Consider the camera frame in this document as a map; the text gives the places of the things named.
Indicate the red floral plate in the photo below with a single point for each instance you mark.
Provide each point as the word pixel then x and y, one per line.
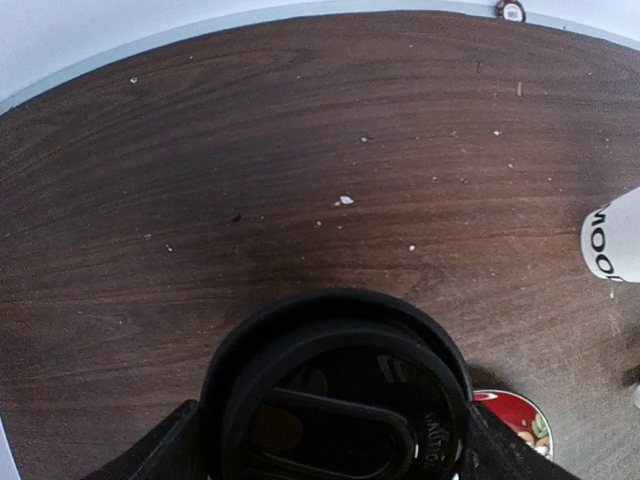
pixel 522 416

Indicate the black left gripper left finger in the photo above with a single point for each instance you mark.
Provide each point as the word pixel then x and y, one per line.
pixel 171 450

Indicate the paper cup holding straws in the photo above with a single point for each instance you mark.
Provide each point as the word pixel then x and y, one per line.
pixel 610 239

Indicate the black white paper cup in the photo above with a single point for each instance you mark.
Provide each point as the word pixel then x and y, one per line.
pixel 340 395

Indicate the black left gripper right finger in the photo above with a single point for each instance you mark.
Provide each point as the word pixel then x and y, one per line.
pixel 496 452

